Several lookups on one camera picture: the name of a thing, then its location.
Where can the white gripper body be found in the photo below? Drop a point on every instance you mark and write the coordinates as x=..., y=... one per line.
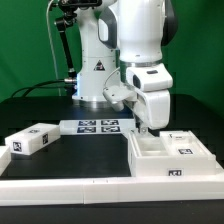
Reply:
x=151, y=85

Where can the white cabinet body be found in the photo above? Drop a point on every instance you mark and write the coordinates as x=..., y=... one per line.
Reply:
x=147, y=156

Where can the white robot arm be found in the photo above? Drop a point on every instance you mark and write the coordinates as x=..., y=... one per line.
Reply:
x=121, y=55

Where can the white U-shaped fence frame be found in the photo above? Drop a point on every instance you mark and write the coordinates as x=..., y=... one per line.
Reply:
x=107, y=190

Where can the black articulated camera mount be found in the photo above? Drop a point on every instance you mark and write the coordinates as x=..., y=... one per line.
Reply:
x=66, y=40

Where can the white cabinet top block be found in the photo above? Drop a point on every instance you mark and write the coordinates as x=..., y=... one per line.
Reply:
x=33, y=138

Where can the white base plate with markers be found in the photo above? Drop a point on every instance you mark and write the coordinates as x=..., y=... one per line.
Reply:
x=96, y=126

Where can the white door panel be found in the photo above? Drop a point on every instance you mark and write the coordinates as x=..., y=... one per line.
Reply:
x=180, y=143

